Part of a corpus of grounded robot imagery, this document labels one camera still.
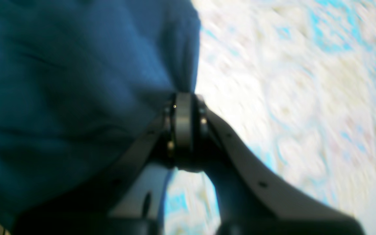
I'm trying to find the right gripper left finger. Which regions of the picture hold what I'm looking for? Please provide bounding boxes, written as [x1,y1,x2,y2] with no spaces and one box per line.
[13,93,195,235]

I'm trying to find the patterned tile tablecloth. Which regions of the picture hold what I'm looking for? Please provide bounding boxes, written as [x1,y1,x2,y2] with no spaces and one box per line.
[164,0,376,235]

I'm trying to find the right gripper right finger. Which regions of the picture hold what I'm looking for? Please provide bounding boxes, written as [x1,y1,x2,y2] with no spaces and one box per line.
[193,95,364,235]

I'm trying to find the dark navy t-shirt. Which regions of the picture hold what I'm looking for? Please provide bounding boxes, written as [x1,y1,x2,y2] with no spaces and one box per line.
[0,0,200,229]

